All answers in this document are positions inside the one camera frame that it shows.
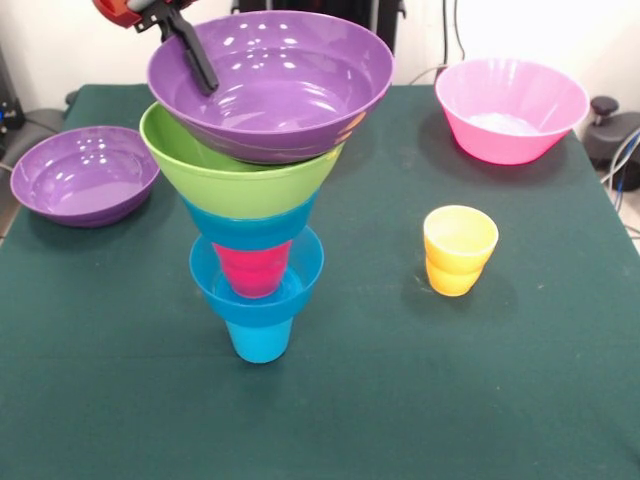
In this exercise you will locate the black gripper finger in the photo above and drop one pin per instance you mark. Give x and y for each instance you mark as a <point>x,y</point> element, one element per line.
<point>197,60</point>

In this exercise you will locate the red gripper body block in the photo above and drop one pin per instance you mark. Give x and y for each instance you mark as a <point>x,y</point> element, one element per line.
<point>120,12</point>

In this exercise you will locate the purple plastic bowl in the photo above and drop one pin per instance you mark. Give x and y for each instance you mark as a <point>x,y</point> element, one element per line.
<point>290,110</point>
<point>75,185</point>

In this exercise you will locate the green plastic bowl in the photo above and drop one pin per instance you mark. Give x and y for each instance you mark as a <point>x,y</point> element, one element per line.
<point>240,192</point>

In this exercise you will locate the small blue plastic bowl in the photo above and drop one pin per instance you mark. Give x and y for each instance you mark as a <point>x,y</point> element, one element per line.
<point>250,230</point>
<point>257,310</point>

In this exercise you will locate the red plastic cup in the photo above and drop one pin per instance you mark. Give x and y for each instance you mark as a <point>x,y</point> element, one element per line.
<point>252,275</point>

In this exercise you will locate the blue plastic cup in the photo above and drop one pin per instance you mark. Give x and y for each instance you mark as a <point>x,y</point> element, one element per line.
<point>259,345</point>

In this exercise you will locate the pink plastic bowl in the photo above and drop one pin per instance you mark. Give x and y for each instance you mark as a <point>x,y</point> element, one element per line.
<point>507,140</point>

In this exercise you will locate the small black table clamp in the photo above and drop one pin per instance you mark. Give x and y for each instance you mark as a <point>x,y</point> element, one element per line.
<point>72,96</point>

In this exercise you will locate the grey rounded base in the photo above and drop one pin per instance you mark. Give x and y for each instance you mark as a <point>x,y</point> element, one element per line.
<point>42,125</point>

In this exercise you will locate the black equipment box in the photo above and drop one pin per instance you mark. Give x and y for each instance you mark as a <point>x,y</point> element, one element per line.
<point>9,110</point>

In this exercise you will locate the yellow plastic cup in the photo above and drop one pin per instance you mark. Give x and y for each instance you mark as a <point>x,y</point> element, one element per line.
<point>455,275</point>

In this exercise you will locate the dark green tablecloth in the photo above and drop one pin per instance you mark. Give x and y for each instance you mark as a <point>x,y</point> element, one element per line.
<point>320,400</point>

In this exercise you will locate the black clamp with knob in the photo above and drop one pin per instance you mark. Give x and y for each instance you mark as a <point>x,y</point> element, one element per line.
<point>612,132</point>

